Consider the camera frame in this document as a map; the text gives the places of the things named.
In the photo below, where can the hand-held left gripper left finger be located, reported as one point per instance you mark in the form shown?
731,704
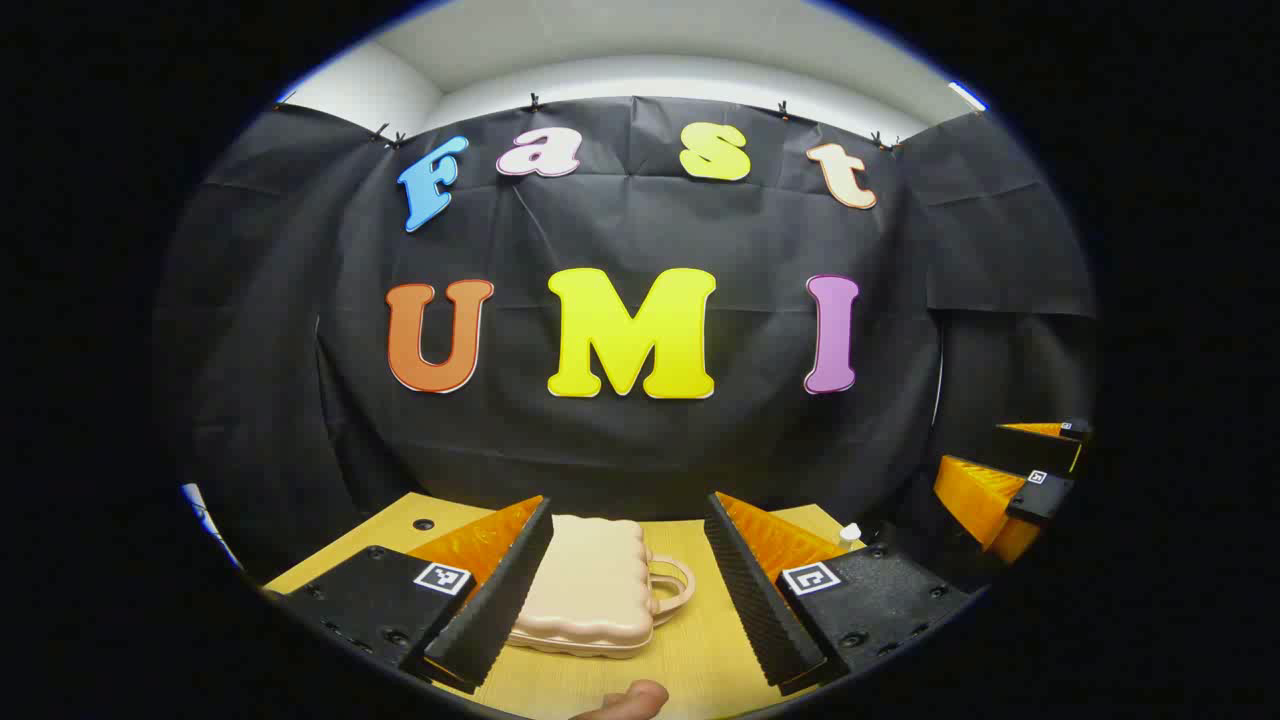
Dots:
505,600

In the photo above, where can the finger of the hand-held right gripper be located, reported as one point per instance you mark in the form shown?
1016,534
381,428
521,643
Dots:
1045,448
975,495

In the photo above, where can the white pump bottle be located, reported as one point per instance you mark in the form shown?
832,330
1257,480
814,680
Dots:
850,537

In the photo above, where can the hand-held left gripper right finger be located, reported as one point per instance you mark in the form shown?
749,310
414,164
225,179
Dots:
750,600

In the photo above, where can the beige suitcase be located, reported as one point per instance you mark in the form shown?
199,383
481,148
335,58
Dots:
590,590

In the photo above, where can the black backdrop cloth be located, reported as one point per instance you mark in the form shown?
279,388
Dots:
640,450

